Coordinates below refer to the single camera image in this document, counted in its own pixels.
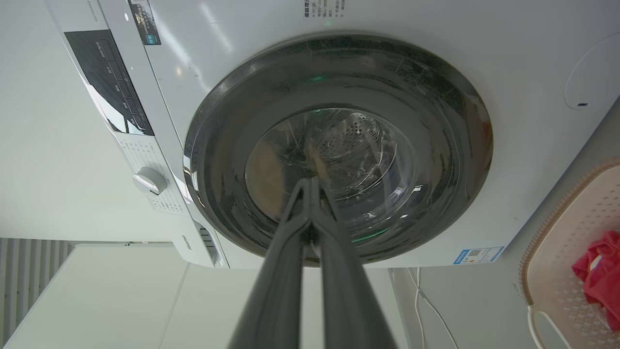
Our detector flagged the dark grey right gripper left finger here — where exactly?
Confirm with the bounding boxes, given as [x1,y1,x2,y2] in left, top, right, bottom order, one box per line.
[227,177,313,349]

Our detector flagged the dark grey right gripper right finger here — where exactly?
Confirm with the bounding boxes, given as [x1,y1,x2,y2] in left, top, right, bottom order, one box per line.
[310,177,399,349]

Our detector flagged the beige perforated laundry basket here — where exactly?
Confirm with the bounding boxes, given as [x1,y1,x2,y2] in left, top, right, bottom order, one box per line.
[519,159,620,349]

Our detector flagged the blue energy label sticker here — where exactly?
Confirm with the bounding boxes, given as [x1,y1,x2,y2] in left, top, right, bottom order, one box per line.
[453,246,505,265]

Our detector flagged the white cabinet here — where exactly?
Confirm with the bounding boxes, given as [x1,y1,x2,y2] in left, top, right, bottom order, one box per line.
[2,242,407,349]

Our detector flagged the silver washing machine dial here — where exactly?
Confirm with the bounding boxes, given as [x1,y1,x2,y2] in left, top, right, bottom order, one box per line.
[133,167,168,195]

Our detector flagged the dark round washing machine door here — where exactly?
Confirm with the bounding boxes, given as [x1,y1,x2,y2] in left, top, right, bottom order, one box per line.
[183,33,494,265]

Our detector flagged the white front-load washing machine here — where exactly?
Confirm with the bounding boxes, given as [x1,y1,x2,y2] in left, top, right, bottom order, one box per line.
[44,0,620,270]

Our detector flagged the red garment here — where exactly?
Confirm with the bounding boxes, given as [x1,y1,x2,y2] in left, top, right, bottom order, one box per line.
[572,230,620,332]

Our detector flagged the white power cable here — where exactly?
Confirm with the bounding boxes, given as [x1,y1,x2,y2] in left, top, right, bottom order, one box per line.
[407,268,459,349]

